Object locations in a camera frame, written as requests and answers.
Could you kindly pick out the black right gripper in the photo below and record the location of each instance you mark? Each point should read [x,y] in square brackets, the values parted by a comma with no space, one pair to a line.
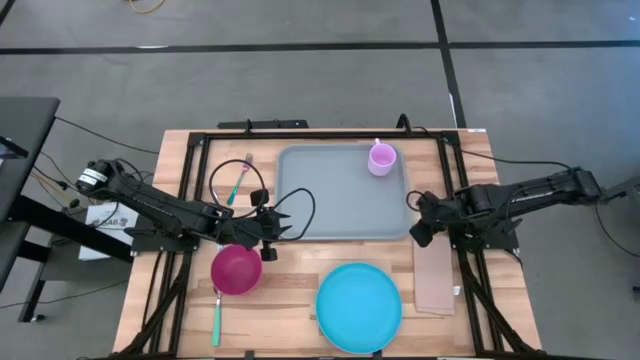
[432,215]

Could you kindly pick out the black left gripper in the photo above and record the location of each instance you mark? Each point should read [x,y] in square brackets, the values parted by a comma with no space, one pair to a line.
[257,230]

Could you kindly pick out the grey plastic tray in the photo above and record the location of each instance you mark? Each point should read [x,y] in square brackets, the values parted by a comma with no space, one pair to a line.
[330,200]

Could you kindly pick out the magenta plastic bowl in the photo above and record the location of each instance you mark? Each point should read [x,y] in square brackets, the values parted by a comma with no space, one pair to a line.
[235,270]

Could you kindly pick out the beige cloth napkin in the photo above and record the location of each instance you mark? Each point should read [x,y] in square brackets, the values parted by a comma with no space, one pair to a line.
[434,285]

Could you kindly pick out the lilac plastic cup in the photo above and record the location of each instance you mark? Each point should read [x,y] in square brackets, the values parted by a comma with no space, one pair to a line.
[381,160]

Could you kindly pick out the blue round plate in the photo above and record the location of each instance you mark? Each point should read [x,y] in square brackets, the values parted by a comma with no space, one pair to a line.
[359,307]

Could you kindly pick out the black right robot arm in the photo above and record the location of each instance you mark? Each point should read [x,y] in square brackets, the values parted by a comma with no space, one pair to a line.
[525,195]

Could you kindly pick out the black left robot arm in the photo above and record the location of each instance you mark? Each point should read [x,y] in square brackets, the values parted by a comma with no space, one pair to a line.
[150,205]

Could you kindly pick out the white sticker on table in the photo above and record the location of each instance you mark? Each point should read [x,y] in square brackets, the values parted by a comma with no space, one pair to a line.
[476,130]

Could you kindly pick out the black bar at table edge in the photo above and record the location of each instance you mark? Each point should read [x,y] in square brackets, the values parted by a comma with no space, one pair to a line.
[270,124]

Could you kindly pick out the white paper sheet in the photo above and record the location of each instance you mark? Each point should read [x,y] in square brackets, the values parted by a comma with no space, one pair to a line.
[107,220]

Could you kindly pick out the grey stand leg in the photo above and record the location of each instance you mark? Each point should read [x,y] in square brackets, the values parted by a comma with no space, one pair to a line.
[622,190]

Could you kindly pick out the black side desk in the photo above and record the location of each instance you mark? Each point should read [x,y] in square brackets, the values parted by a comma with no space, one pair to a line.
[25,130]

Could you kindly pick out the dark device on desk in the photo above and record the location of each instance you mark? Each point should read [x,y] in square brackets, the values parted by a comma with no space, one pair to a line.
[10,147]

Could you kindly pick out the black aluminium table frame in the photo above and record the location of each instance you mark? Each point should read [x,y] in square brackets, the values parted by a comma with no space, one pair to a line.
[240,135]

